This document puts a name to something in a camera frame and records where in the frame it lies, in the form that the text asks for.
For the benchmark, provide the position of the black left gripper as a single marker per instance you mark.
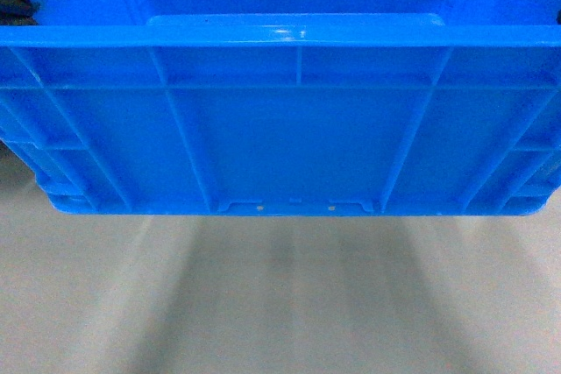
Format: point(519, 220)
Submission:
point(17, 13)

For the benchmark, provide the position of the large blue plastic crate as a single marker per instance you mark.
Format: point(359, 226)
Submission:
point(287, 107)

